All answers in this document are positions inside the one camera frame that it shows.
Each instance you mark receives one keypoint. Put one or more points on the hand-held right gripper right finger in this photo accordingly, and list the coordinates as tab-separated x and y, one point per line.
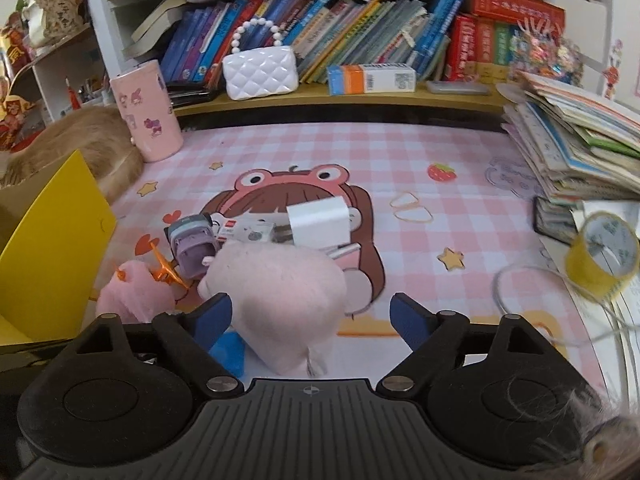
409	322

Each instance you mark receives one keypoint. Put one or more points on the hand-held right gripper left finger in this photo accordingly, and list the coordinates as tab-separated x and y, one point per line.
212	320

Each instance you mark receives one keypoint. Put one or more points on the large pink plush toy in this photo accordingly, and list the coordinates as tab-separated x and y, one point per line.
280	295

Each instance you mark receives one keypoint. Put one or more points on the white charger adapter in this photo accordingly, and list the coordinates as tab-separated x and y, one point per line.
320	222

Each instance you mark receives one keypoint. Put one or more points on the yellow cardboard box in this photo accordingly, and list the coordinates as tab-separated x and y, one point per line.
50	255

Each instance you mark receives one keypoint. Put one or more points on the blue plastic piece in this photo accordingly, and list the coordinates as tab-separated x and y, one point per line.
229	355

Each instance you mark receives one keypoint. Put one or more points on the pink checked cartoon desk mat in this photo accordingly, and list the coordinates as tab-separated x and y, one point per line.
450	270

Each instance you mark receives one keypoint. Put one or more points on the orange toy airplane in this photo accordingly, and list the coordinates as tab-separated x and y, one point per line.
164	269

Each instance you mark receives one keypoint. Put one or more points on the small pink plush toy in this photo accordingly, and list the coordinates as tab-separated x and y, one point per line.
132	292

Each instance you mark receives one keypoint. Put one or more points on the white card with red label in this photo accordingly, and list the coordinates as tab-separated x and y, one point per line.
245	232

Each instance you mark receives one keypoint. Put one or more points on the tan rubber band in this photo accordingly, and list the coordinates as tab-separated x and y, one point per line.
400	203
425	218

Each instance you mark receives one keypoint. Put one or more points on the yellow tape roll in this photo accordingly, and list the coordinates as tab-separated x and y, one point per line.
582	260

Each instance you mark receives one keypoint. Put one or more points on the pink cartoon tumbler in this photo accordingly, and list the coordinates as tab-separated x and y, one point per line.
146	110

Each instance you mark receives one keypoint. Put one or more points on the orange cat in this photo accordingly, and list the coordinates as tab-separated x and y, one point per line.
75	145

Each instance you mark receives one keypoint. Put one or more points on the grey fuzzy fabric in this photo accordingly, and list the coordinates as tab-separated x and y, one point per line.
602	435

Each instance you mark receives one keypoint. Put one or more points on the white and wooden bookshelf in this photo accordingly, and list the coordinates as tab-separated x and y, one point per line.
350	102

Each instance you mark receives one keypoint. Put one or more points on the black flat device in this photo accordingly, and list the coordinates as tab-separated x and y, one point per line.
190	92

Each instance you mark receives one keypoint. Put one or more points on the orange and white medicine box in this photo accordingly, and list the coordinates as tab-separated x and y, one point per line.
370	79

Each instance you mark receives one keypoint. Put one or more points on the stack of paper booklets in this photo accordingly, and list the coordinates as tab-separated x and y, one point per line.
570	135

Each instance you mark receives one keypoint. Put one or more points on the white side shelf unit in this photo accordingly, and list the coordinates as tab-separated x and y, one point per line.
55	67

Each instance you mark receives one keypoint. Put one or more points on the row of leaning books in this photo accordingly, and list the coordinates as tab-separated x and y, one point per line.
350	30

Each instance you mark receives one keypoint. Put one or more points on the red and gold foil decoration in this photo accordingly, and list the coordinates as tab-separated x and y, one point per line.
12	85

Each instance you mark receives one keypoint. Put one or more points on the wooden carved figure ornament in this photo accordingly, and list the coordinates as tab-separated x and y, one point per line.
55	10

